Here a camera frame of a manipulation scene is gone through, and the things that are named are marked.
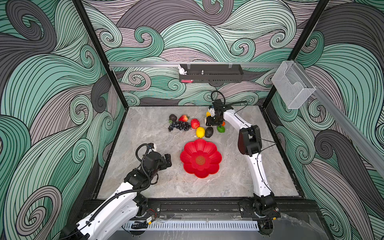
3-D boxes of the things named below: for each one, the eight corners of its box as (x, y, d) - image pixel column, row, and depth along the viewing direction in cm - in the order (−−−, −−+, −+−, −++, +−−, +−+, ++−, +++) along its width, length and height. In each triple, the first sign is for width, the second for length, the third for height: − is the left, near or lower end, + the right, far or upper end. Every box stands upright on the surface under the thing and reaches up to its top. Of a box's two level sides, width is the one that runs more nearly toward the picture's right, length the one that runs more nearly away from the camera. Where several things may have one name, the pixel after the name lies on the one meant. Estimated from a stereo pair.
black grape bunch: (168, 131, 106) (168, 127, 103) (169, 125, 110) (169, 121, 107) (190, 131, 106) (190, 127, 103) (190, 125, 110) (190, 121, 107)
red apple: (189, 126, 109) (189, 122, 105) (193, 121, 112) (193, 117, 108) (196, 130, 107) (196, 126, 103) (200, 125, 110) (200, 120, 106)
